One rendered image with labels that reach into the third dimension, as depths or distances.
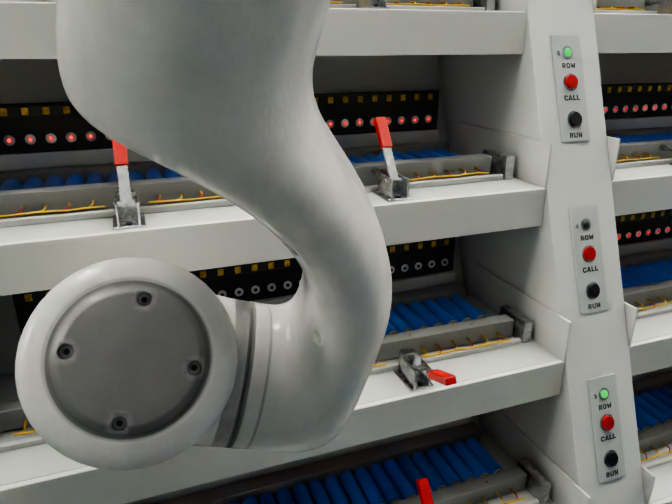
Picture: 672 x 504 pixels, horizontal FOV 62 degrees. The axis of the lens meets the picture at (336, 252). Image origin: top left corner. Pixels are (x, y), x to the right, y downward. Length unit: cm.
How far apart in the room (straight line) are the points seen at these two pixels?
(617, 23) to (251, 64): 66
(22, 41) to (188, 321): 38
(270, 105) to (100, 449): 14
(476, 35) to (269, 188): 51
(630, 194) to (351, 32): 39
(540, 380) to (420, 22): 42
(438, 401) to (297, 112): 47
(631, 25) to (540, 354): 41
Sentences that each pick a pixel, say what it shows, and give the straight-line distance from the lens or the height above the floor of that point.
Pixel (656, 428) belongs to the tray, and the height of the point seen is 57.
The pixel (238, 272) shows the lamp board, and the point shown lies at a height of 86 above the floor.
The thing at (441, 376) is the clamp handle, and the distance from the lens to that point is 56.
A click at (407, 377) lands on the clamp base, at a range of 62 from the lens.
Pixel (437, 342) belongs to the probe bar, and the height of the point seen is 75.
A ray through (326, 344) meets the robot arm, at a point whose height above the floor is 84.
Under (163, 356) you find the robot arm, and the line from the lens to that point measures 23.
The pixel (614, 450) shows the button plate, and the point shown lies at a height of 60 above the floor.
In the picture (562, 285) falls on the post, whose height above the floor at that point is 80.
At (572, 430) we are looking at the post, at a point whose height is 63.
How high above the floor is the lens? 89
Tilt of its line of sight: 2 degrees down
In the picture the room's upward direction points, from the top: 7 degrees counter-clockwise
